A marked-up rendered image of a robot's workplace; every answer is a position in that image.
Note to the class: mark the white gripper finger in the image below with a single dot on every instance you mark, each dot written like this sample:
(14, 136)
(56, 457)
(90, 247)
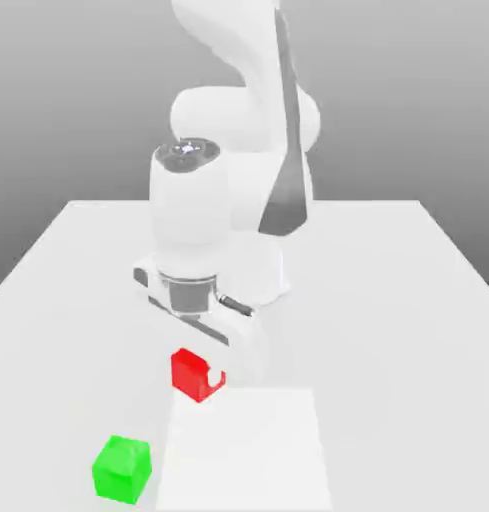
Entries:
(214, 377)

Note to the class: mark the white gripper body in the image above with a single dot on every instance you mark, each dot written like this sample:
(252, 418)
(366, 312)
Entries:
(240, 340)

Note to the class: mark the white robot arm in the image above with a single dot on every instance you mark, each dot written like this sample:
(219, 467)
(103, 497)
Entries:
(196, 208)

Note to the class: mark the small red cube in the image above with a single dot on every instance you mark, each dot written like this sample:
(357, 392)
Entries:
(188, 376)

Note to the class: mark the small green cube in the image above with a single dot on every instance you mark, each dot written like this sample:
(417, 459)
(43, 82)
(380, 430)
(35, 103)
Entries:
(122, 470)

